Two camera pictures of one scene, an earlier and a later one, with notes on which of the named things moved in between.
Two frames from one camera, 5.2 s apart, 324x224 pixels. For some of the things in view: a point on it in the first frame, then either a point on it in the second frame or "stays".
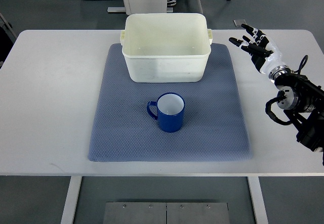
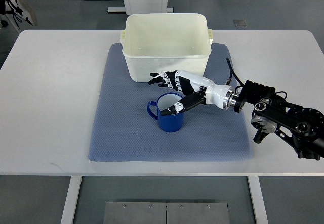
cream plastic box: x=167 y=47 stays
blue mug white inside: x=170 y=112 stays
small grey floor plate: x=238 y=23 stays
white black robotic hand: x=265 y=54 -> x=198 y=89
